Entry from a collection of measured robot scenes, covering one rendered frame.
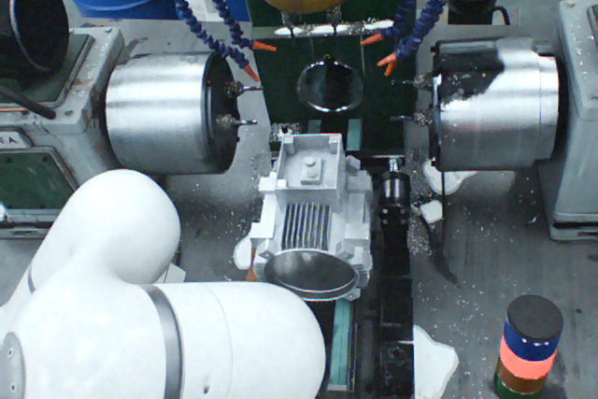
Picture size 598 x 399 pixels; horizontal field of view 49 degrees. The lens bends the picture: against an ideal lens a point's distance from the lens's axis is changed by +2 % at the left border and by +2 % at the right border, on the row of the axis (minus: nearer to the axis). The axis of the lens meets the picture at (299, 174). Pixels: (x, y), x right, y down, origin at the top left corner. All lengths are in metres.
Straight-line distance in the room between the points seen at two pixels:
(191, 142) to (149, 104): 0.10
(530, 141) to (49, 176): 0.91
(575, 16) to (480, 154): 0.30
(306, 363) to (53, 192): 1.01
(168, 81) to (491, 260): 0.71
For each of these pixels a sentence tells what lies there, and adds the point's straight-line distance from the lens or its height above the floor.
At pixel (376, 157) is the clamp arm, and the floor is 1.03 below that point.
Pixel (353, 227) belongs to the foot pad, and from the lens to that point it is 1.04.
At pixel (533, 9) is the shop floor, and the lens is 3.32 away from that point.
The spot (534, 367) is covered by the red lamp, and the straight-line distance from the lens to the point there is 0.85.
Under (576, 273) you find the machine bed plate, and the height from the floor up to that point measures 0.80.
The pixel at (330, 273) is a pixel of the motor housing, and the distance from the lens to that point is 1.15.
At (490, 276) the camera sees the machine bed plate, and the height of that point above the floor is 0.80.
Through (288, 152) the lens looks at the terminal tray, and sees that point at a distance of 1.10.
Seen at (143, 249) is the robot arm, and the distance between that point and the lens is 0.49.
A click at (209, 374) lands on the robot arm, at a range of 0.43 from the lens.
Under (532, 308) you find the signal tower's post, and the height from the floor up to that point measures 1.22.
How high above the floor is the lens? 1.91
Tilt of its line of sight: 48 degrees down
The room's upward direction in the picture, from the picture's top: 12 degrees counter-clockwise
